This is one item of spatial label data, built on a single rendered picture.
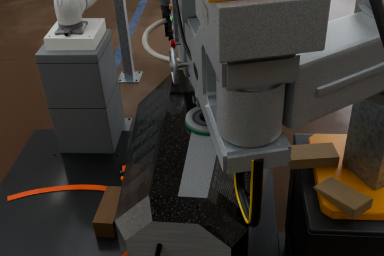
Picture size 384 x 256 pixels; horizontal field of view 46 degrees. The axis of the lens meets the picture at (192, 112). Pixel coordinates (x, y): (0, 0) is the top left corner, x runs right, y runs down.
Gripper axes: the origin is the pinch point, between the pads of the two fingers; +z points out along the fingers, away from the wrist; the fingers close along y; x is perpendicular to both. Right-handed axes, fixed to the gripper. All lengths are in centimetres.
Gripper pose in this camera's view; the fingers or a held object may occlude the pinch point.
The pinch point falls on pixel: (168, 33)
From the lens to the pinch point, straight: 286.0
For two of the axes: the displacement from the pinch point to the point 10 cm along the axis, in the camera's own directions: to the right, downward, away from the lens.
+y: 4.3, 5.8, -6.9
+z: 0.3, 7.5, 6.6
